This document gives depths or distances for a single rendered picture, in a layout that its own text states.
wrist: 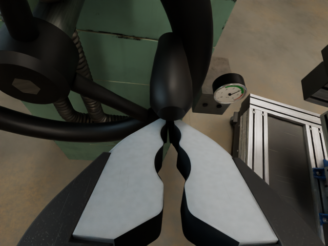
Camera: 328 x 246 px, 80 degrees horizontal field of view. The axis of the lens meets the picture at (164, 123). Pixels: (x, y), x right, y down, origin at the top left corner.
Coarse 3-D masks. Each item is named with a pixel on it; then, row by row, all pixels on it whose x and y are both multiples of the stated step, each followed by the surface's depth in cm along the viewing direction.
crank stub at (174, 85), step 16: (160, 48) 12; (176, 48) 12; (160, 64) 11; (176, 64) 11; (160, 80) 10; (176, 80) 10; (160, 96) 10; (176, 96) 10; (192, 96) 11; (160, 112) 10; (176, 112) 10
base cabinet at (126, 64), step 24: (0, 24) 32; (96, 48) 37; (120, 48) 37; (144, 48) 37; (96, 72) 42; (120, 72) 42; (144, 72) 42; (72, 96) 49; (144, 96) 49; (72, 144) 76; (96, 144) 76; (168, 144) 76
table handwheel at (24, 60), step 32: (0, 0) 11; (64, 0) 19; (192, 0) 11; (0, 32) 14; (32, 32) 14; (64, 32) 18; (192, 32) 12; (0, 64) 13; (32, 64) 14; (64, 64) 15; (192, 64) 15; (32, 96) 16; (64, 96) 17; (96, 96) 19; (0, 128) 24; (32, 128) 25; (64, 128) 26; (96, 128) 27; (128, 128) 25
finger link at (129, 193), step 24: (120, 144) 10; (144, 144) 10; (120, 168) 8; (144, 168) 8; (96, 192) 7; (120, 192) 7; (144, 192) 7; (96, 216) 6; (120, 216) 6; (144, 216) 6; (96, 240) 6; (120, 240) 6; (144, 240) 7
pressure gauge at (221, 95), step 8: (216, 80) 38; (224, 80) 37; (232, 80) 36; (240, 80) 36; (216, 88) 38; (224, 88) 37; (232, 88) 37; (240, 88) 37; (216, 96) 39; (224, 96) 39; (232, 96) 39; (240, 96) 39
